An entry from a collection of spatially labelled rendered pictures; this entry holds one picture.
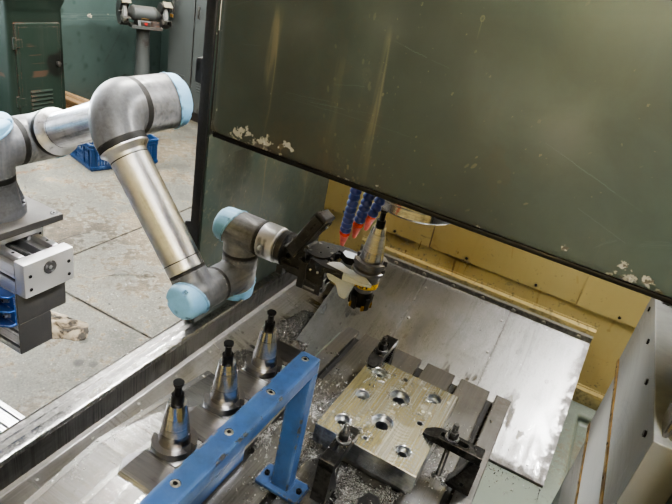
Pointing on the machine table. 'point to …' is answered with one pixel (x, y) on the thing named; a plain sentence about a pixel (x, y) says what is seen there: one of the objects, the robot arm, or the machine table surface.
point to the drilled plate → (379, 447)
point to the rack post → (290, 449)
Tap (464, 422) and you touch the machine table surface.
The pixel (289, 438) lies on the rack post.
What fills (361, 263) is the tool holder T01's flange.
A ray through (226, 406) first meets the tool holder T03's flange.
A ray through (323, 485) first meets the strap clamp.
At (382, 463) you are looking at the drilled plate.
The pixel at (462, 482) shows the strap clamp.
